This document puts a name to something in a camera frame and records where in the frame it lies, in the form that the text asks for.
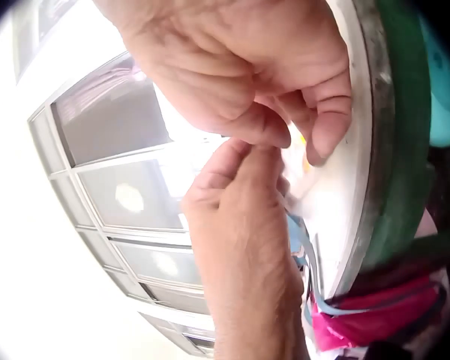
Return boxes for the person's right hand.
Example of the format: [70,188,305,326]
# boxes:
[93,0,353,168]

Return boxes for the white framed window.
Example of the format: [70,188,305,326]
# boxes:
[25,52,219,357]

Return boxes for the green band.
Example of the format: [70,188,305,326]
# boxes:
[364,0,450,274]

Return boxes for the person's left hand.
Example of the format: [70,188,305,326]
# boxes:
[181,138,309,324]

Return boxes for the white round board grey rim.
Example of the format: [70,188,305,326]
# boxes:
[285,0,396,300]

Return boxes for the person's right thumb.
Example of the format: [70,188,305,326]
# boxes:
[225,98,292,148]

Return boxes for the pink cloth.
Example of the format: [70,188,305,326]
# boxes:
[310,274,449,354]

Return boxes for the person's left fingers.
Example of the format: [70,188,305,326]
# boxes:
[189,138,291,214]

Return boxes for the person's right fingers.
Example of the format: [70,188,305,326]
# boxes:
[302,87,353,168]

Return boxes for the blue grey flat cables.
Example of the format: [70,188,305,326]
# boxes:
[285,212,347,319]

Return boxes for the teal rounded object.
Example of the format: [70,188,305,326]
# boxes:
[418,13,450,147]

